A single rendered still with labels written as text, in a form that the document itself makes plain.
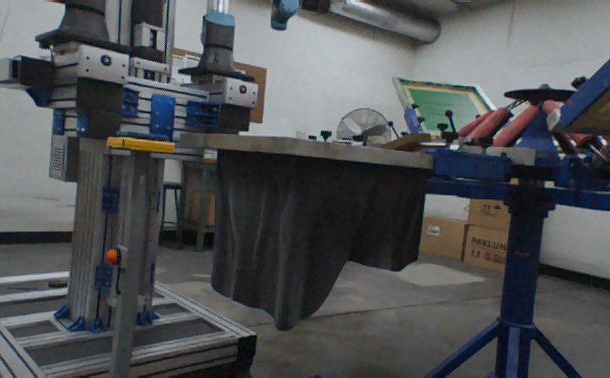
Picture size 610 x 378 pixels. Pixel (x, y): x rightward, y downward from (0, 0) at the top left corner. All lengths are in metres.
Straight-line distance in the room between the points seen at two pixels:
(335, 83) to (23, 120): 3.40
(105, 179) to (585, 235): 4.83
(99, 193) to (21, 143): 3.01
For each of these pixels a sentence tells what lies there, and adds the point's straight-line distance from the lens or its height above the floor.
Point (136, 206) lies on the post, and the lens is 1.40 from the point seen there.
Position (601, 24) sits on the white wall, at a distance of 6.20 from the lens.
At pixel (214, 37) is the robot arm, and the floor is 1.38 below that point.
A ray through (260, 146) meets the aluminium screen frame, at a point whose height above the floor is 0.96.
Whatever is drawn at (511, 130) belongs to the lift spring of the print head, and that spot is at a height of 1.13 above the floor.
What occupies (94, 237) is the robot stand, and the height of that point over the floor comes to 0.58.
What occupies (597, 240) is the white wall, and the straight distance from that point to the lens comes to 5.90.
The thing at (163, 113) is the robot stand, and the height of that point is 1.06.
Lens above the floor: 0.94
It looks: 3 degrees down
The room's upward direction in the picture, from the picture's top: 6 degrees clockwise
